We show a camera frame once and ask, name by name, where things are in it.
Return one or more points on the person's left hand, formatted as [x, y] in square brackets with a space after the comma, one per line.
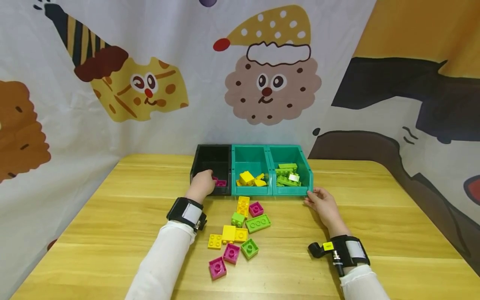
[200, 186]

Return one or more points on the person's right hand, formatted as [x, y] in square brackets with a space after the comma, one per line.
[327, 210]

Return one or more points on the long yellow toy brick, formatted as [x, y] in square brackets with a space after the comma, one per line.
[243, 206]

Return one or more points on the black wrist band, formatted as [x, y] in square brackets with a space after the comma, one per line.
[186, 213]
[347, 251]

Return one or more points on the small green toy brick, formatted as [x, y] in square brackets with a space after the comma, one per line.
[237, 219]

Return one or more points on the person's left forearm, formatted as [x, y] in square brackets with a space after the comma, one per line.
[162, 263]

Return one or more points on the teal plastic bin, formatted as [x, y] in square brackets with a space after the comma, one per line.
[290, 155]
[250, 160]

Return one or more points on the person's right forearm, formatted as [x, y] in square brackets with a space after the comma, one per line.
[363, 285]

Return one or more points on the long green toy brick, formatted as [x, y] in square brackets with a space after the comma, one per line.
[258, 223]

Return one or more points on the person's left fingers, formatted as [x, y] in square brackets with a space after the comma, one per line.
[208, 173]

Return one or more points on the black plastic bin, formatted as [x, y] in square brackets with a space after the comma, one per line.
[212, 160]

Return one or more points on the pile of green bricks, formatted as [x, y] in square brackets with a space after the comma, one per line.
[285, 178]

